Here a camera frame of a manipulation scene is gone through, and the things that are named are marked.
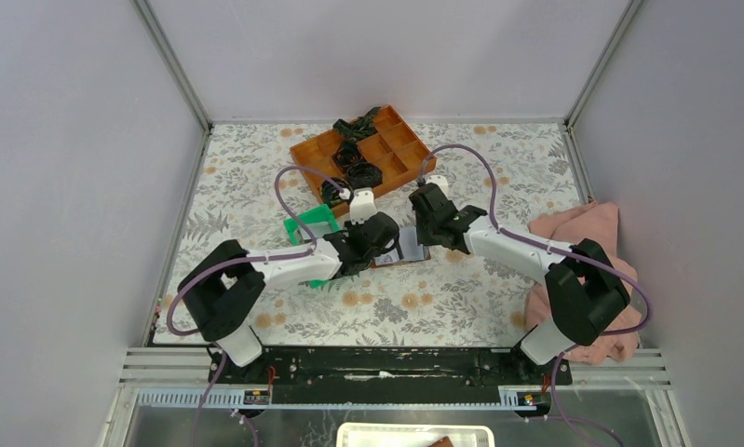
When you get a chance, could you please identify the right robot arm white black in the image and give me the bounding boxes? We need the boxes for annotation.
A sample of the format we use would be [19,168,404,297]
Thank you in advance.
[409,182,630,384]

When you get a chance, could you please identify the brown leather card holder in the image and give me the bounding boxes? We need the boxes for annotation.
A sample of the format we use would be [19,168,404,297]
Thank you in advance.
[374,226,431,266]

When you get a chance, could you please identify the black items in tray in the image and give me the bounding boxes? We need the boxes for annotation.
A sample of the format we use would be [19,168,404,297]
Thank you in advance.
[331,106,383,189]

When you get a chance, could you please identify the pink crumpled cloth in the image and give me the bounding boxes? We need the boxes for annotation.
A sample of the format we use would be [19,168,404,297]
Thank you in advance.
[523,201,644,364]

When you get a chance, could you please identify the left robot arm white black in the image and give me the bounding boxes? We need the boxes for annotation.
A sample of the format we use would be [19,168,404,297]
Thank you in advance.
[175,192,399,383]

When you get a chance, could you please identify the orange wooden compartment tray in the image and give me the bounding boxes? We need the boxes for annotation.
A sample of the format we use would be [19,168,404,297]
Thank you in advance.
[290,105,437,216]

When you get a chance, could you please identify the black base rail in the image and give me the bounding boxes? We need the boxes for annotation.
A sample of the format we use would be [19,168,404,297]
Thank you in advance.
[209,346,573,410]

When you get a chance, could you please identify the green plastic card box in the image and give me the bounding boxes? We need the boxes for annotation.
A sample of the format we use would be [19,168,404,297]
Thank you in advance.
[277,205,341,287]

